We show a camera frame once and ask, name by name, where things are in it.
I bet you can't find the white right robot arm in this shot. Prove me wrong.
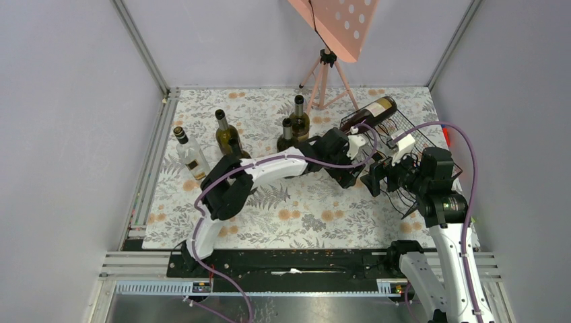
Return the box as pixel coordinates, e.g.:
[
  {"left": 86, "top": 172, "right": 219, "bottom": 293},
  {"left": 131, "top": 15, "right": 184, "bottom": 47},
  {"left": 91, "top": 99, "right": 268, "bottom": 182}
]
[{"left": 362, "top": 147, "right": 495, "bottom": 322}]

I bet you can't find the pink music stand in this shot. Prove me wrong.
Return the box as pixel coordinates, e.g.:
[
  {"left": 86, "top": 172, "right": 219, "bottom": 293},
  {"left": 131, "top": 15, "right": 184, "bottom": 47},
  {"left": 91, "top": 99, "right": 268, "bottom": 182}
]
[{"left": 288, "top": 0, "right": 379, "bottom": 112}]

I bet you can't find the small dark wine bottle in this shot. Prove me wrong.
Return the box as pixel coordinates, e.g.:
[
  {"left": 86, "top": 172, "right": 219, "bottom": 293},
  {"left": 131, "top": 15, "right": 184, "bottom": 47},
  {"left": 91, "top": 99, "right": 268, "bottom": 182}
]
[{"left": 228, "top": 137, "right": 251, "bottom": 159}]

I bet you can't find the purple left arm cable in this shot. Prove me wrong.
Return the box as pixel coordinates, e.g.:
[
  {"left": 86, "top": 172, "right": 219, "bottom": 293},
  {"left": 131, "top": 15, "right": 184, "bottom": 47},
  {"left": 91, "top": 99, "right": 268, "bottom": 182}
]
[{"left": 191, "top": 122, "right": 379, "bottom": 323}]

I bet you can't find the grey slotted cable duct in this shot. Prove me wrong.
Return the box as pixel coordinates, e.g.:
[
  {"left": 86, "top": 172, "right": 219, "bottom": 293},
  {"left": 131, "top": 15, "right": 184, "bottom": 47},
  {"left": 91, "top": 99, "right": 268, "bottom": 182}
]
[{"left": 115, "top": 277, "right": 404, "bottom": 297}]

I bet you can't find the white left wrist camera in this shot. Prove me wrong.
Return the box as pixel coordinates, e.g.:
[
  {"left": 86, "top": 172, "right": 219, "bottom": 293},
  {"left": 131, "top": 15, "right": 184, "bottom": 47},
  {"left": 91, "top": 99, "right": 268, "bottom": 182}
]
[{"left": 346, "top": 126, "right": 368, "bottom": 160}]

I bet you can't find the olive wine bottle black cap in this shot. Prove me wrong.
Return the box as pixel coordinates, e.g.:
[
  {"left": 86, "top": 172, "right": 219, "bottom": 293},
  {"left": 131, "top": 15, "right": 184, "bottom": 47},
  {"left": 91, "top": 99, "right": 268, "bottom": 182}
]
[{"left": 215, "top": 109, "right": 241, "bottom": 155}]

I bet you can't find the green wine bottle grey cap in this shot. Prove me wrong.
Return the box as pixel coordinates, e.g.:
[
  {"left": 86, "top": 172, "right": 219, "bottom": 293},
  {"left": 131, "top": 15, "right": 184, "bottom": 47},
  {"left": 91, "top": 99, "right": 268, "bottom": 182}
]
[{"left": 276, "top": 118, "right": 298, "bottom": 152}]

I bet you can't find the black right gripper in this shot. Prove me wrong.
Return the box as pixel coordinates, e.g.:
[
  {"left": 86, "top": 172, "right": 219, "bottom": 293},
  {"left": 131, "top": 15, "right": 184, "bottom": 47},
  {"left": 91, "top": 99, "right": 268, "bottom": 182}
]
[{"left": 360, "top": 146, "right": 429, "bottom": 196}]

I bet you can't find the clear liquor bottle black cap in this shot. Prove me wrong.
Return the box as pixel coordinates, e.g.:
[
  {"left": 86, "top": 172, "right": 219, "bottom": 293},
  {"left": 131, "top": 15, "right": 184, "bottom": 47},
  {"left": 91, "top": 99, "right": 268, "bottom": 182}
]
[{"left": 173, "top": 126, "right": 211, "bottom": 181}]

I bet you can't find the green wine bottle brown label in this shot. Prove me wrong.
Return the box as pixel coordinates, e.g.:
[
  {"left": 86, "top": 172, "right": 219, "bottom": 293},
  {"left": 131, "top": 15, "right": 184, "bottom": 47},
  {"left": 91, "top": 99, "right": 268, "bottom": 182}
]
[{"left": 290, "top": 95, "right": 310, "bottom": 142}]

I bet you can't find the red wine bottle gold cap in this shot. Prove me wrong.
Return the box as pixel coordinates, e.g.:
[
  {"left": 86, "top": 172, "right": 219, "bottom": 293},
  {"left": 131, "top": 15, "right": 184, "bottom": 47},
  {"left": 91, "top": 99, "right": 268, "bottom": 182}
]
[{"left": 339, "top": 96, "right": 398, "bottom": 132}]

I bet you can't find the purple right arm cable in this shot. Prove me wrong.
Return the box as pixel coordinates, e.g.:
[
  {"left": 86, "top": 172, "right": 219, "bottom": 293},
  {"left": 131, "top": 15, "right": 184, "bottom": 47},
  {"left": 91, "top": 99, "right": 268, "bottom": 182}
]
[{"left": 387, "top": 121, "right": 485, "bottom": 323}]

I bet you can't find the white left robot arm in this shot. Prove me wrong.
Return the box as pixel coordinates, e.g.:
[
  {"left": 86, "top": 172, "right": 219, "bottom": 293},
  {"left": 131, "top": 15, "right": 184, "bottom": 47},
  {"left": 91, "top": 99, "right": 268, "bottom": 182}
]
[{"left": 182, "top": 123, "right": 373, "bottom": 277}]

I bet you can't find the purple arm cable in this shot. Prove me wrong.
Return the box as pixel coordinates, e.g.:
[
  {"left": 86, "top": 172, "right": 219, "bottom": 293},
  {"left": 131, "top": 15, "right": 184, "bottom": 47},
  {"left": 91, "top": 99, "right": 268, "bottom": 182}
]
[
  {"left": 387, "top": 121, "right": 485, "bottom": 323},
  {"left": 191, "top": 122, "right": 379, "bottom": 323}
]

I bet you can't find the black wire wine rack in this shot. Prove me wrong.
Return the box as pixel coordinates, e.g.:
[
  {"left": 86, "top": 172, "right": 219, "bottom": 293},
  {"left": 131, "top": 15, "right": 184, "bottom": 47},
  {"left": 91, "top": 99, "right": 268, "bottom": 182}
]
[{"left": 362, "top": 129, "right": 468, "bottom": 227}]

